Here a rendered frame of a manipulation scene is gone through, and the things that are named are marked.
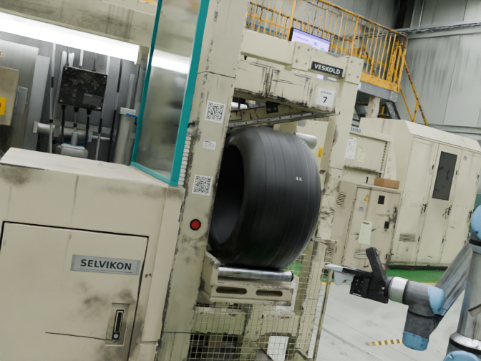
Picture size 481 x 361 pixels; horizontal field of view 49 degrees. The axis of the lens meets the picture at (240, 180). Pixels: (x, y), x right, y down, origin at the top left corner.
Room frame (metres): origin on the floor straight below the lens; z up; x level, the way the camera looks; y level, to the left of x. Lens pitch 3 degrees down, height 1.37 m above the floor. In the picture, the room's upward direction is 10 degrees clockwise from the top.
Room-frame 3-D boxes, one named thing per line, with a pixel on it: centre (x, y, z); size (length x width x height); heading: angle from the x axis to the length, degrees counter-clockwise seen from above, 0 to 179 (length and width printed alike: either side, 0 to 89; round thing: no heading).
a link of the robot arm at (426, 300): (1.56, -0.60, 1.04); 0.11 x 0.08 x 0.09; 61
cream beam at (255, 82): (2.56, -0.07, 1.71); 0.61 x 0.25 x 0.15; 112
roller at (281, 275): (2.11, -0.12, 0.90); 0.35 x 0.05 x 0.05; 112
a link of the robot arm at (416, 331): (1.57, -0.61, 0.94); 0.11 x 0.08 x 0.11; 151
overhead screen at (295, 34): (6.25, -0.52, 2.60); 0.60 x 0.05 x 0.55; 125
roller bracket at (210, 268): (2.17, 0.10, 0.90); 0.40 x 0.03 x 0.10; 22
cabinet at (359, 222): (6.99, -1.64, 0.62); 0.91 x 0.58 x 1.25; 125
